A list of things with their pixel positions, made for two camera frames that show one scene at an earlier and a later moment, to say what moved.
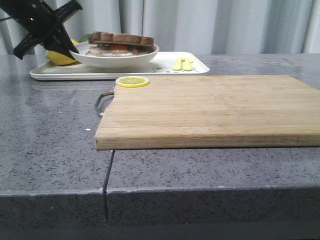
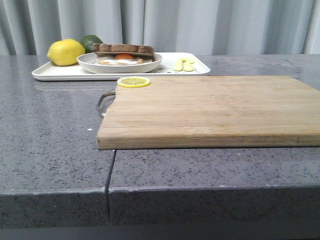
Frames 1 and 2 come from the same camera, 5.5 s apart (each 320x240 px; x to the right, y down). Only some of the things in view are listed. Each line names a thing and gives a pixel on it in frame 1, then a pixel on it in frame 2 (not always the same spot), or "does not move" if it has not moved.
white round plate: [85, 58] → [87, 61]
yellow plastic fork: [177, 66] does not move
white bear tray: [167, 63] does not move
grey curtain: [211, 27] does not move
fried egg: [107, 50] → [120, 59]
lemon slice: [132, 81] does not move
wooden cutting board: [211, 111] does not move
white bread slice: [103, 37] → [121, 47]
